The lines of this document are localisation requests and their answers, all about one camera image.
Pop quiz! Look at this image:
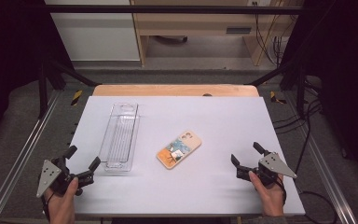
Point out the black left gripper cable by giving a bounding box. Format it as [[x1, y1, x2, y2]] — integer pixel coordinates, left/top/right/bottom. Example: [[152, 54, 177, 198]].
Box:
[[41, 191, 56, 222]]

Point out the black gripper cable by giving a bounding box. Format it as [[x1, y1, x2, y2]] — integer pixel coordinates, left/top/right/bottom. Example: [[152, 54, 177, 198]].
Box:
[[275, 177, 288, 207], [41, 191, 56, 222]]

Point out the yellow clamp right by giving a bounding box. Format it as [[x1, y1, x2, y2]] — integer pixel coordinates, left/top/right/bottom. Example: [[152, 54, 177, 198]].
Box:
[[269, 91, 287, 105]]

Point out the aluminium rail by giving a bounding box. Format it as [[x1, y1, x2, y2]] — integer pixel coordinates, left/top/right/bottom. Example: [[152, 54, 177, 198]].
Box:
[[283, 92, 358, 224], [0, 91, 62, 224]]

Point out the hanging black cable bundle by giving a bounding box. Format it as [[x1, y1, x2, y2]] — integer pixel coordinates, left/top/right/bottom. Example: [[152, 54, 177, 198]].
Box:
[[252, 1, 293, 67]]

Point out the person's right hand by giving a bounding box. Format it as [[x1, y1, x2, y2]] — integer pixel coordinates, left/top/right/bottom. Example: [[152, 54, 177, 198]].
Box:
[[248, 171, 285, 217]]

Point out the beige printed phone case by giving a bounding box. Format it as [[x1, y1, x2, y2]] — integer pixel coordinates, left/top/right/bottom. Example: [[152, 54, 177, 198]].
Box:
[[156, 130, 203, 171]]

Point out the black diagonal frame strut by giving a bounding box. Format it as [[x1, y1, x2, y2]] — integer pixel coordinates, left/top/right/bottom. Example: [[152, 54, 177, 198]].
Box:
[[45, 59, 101, 88], [245, 60, 295, 87]]

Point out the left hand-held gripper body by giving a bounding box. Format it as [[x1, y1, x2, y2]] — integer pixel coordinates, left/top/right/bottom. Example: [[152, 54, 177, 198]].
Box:
[[35, 158, 85, 199]]

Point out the black horizontal frame bar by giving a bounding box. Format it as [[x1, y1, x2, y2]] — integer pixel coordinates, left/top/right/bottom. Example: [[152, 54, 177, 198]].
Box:
[[41, 4, 306, 16]]

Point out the white cabinet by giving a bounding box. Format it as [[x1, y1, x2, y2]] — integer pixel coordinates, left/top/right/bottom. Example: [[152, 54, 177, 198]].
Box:
[[43, 0, 142, 63]]

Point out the black floor cable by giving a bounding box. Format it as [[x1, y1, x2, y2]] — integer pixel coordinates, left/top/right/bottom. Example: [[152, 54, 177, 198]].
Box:
[[297, 189, 339, 224]]

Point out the black curtain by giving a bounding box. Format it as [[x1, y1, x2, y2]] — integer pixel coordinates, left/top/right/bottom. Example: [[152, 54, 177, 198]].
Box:
[[279, 0, 358, 189], [0, 0, 76, 150]]

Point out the light wooden desk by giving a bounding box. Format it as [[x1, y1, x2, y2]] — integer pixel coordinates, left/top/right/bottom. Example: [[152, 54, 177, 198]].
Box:
[[130, 0, 306, 67]]

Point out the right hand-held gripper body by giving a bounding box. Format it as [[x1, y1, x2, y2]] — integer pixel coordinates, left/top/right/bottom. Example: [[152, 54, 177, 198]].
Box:
[[249, 151, 298, 189]]

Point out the clear plastic packaging box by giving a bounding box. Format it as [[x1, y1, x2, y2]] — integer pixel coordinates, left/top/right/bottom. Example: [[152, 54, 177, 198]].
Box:
[[98, 102, 142, 173]]

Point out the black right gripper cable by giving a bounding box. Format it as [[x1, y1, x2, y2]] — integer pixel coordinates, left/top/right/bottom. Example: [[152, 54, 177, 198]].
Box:
[[275, 177, 288, 207]]

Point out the person's left hand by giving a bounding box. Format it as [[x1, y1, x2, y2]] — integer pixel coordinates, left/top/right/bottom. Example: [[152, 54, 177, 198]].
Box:
[[45, 176, 79, 224]]

